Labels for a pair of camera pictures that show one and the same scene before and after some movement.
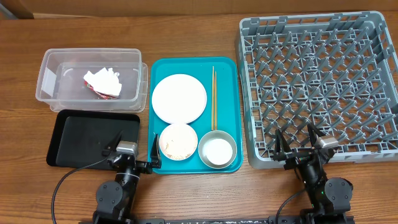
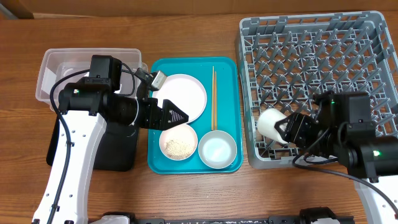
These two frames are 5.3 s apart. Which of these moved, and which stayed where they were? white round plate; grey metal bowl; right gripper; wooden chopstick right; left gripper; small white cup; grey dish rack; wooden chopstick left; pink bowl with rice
Moved: left gripper; right gripper; small white cup
Stayed: pink bowl with rice; grey metal bowl; wooden chopstick right; wooden chopstick left; grey dish rack; white round plate
